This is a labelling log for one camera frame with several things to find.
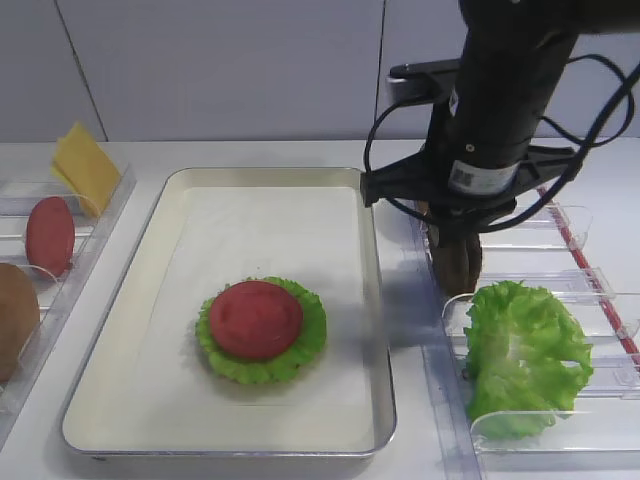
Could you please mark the clear acrylic rack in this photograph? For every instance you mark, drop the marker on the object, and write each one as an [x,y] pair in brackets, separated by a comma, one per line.
[56,295]
[439,440]

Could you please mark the lettuce leaf on tray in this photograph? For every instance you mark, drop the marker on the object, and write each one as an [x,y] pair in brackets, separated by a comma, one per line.
[283,368]

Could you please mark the yellow cheese slices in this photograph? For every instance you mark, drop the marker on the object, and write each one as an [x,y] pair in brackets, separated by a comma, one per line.
[85,169]

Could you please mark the tomato slice in rack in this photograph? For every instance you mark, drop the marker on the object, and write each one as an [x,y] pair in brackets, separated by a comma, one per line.
[50,235]

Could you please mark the cream metal baking tray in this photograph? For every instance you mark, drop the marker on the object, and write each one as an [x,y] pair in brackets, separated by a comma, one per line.
[146,387]

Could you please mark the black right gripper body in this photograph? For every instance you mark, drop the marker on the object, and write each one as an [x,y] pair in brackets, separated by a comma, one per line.
[416,177]

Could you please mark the right clear acrylic rack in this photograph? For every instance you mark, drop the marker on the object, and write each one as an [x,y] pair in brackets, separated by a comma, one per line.
[439,440]

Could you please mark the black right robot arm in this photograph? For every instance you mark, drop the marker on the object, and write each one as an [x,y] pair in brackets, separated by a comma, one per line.
[478,157]

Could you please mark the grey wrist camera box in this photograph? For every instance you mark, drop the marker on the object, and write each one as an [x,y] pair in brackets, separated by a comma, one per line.
[422,83]

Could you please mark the tomato slice on tray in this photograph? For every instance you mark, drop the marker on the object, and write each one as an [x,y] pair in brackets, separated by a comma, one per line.
[255,320]

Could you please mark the lettuce leaf in rack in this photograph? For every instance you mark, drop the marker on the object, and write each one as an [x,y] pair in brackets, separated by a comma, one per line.
[528,359]

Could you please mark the brown meat patty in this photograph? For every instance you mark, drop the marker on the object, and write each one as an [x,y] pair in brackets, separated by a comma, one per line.
[457,265]

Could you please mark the left clear acrylic rack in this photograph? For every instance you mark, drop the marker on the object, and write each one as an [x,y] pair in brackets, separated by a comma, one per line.
[56,295]

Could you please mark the brown bun in left rack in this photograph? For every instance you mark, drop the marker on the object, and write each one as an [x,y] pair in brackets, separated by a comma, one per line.
[19,316]

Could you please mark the white parchment paper sheet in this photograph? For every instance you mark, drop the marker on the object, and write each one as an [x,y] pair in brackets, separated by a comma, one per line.
[309,235]

